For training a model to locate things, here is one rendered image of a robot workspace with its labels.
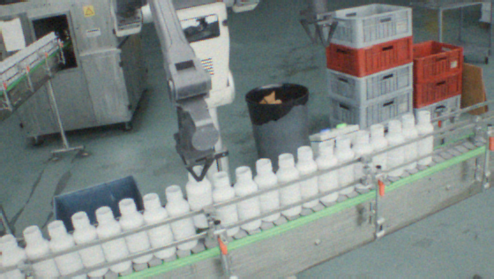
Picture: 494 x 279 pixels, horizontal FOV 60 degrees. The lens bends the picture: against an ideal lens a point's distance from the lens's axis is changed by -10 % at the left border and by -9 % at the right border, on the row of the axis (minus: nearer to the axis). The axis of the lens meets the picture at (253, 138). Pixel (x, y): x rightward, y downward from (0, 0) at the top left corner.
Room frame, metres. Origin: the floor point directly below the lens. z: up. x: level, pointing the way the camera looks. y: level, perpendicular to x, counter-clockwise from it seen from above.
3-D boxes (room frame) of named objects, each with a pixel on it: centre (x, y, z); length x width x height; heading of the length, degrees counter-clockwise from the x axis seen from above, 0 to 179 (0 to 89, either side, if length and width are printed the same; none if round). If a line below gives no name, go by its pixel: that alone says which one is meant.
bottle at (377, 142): (1.18, -0.35, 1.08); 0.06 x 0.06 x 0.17
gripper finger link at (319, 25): (1.28, -0.23, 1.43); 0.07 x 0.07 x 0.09; 20
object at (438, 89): (3.85, -1.61, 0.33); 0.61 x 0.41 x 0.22; 114
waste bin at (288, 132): (3.15, -0.20, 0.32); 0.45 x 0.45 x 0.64
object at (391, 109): (3.50, -0.99, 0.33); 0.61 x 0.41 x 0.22; 117
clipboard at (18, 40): (4.36, 2.24, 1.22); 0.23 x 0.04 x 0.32; 93
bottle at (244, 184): (1.03, 0.04, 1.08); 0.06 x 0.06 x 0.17
